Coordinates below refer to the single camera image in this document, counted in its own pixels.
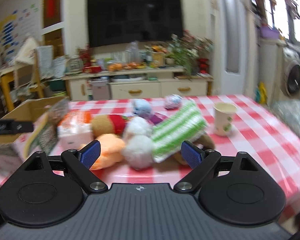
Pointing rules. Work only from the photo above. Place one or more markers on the black television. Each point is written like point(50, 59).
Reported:
point(123, 21)

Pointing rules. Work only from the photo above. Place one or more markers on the potted flower plant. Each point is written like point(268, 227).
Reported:
point(186, 51)

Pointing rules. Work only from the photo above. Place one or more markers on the brown bear red strawberry hat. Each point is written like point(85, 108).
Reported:
point(108, 124)

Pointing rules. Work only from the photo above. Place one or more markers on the purple basin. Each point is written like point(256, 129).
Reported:
point(269, 33)

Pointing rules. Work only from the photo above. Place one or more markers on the floral socks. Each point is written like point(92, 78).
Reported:
point(173, 101)

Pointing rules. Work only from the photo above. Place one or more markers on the red checkered tablecloth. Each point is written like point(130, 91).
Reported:
point(254, 130)

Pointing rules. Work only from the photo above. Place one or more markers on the orange plush toy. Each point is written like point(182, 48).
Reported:
point(111, 147)

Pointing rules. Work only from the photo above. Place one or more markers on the paper cup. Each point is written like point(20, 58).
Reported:
point(224, 115)

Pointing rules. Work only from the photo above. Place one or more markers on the cream TV cabinet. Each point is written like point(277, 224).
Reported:
point(137, 84)

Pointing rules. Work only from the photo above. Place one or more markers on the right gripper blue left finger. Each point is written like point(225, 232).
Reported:
point(77, 167)

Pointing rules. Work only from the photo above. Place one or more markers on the cardboard box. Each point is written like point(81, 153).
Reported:
point(45, 114)

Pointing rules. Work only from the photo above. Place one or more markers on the washing machine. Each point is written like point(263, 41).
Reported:
point(290, 80)

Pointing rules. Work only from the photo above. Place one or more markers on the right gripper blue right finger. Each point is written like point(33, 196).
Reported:
point(202, 164)

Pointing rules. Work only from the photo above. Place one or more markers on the orange white tissue pack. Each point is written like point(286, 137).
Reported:
point(74, 130)

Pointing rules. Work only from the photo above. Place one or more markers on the white standing air conditioner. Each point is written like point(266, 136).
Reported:
point(231, 47)

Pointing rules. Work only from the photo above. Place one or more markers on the white fluffy plush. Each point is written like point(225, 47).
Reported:
point(138, 143)

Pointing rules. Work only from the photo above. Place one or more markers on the light blue plush bunny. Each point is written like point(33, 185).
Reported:
point(142, 108)

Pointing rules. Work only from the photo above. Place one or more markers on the green white striped cloth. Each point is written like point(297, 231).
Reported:
point(186, 124)

